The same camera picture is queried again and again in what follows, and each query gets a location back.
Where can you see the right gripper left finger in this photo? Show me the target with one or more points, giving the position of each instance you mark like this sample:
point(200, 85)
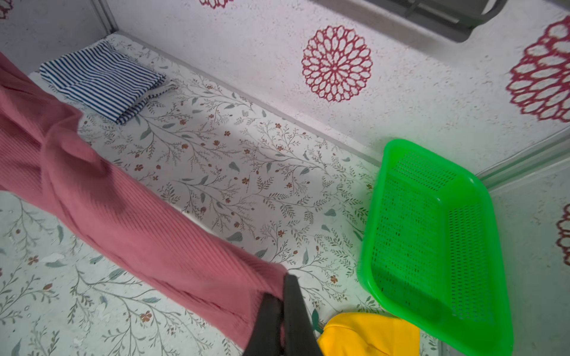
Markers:
point(265, 339)

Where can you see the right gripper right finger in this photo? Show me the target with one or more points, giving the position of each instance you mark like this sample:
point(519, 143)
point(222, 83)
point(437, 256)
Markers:
point(299, 339)

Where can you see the maroon tank top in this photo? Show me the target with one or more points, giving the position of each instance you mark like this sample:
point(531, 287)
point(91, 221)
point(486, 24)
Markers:
point(46, 163)

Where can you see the blue white striped tank top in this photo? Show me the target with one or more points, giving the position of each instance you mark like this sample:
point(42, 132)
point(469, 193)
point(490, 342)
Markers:
point(106, 81)

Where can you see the yellow cloth bag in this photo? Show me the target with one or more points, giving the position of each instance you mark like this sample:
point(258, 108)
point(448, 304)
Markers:
point(367, 334)

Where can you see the green plastic basket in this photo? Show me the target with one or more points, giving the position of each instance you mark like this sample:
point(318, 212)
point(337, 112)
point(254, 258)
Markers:
point(431, 251)

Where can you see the grey wall shelf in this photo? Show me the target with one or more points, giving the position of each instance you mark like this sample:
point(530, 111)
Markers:
point(453, 20)

